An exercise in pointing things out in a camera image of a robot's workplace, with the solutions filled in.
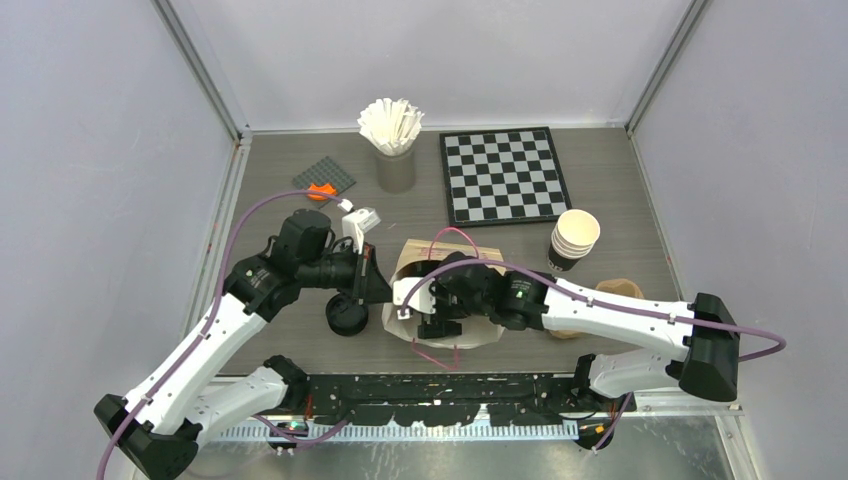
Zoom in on orange plastic piece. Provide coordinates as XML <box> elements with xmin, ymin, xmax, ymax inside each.
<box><xmin>307</xmin><ymin>183</ymin><xmax>338</xmax><ymax>202</ymax></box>

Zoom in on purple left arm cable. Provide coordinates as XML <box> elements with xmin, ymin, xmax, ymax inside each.
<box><xmin>95</xmin><ymin>189</ymin><xmax>349</xmax><ymax>480</ymax></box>

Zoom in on stack of paper cups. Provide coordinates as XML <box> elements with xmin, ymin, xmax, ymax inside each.
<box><xmin>547</xmin><ymin>209</ymin><xmax>601</xmax><ymax>272</ymax></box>

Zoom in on paper gift bag pink handles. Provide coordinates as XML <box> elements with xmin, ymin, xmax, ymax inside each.
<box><xmin>381</xmin><ymin>227</ymin><xmax>505</xmax><ymax>372</ymax></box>

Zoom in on white wrapped straws bundle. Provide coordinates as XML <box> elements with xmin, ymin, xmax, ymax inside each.
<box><xmin>357</xmin><ymin>98</ymin><xmax>424</xmax><ymax>157</ymax></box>

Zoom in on aluminium frame rail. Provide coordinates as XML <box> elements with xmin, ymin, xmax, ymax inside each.
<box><xmin>203</xmin><ymin>376</ymin><xmax>738</xmax><ymax>444</ymax></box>

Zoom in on brown pulp cup carrier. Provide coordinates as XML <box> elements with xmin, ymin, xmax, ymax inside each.
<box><xmin>548</xmin><ymin>278</ymin><xmax>644</xmax><ymax>340</ymax></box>

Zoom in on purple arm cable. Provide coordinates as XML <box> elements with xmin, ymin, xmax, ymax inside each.
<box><xmin>397</xmin><ymin>258</ymin><xmax>788</xmax><ymax>452</ymax></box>
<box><xmin>95</xmin><ymin>189</ymin><xmax>349</xmax><ymax>480</ymax></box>

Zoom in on black white chessboard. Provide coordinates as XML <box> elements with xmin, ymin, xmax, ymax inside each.
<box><xmin>439</xmin><ymin>126</ymin><xmax>572</xmax><ymax>228</ymax></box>

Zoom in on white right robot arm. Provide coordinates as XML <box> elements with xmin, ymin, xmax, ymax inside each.
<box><xmin>392</xmin><ymin>252</ymin><xmax>740</xmax><ymax>411</ymax></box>

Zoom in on grey straw holder cup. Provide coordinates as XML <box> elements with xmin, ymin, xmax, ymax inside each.
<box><xmin>374</xmin><ymin>148</ymin><xmax>416</xmax><ymax>194</ymax></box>

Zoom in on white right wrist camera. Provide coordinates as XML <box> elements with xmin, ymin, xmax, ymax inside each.
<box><xmin>392</xmin><ymin>277</ymin><xmax>436</xmax><ymax>320</ymax></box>

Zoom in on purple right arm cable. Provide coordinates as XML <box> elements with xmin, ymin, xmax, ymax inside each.
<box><xmin>397</xmin><ymin>258</ymin><xmax>788</xmax><ymax>452</ymax></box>

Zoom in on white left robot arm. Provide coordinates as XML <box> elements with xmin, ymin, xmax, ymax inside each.
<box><xmin>94</xmin><ymin>208</ymin><xmax>392</xmax><ymax>479</ymax></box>

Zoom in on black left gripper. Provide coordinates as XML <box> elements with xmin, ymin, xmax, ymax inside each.
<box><xmin>299</xmin><ymin>239</ymin><xmax>395</xmax><ymax>304</ymax></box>

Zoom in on grey lego baseplate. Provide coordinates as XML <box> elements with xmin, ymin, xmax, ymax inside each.
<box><xmin>292</xmin><ymin>157</ymin><xmax>357</xmax><ymax>195</ymax></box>

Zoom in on stack of black lids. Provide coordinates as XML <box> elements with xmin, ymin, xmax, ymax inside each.
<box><xmin>325</xmin><ymin>294</ymin><xmax>369</xmax><ymax>337</ymax></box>

